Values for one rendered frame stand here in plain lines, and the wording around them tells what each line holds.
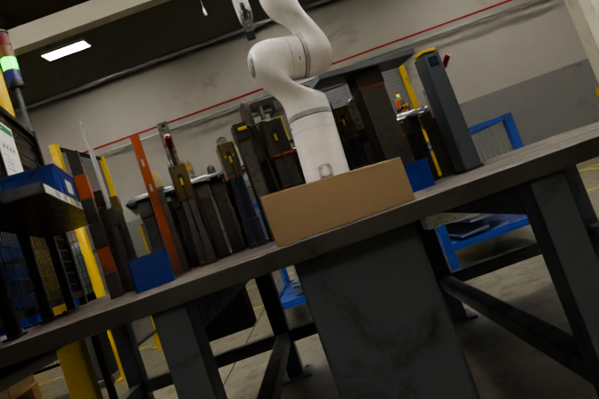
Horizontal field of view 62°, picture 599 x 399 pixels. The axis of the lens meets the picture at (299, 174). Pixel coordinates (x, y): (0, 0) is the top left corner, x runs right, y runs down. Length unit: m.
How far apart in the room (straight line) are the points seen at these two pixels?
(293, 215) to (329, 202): 0.08
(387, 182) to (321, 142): 0.24
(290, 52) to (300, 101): 0.13
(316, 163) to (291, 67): 0.27
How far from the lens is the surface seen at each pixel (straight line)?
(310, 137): 1.28
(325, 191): 1.11
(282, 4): 1.40
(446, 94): 1.86
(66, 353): 2.41
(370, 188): 1.11
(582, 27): 9.12
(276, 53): 1.33
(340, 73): 1.69
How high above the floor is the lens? 0.75
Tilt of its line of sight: 5 degrees up
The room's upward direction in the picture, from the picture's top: 20 degrees counter-clockwise
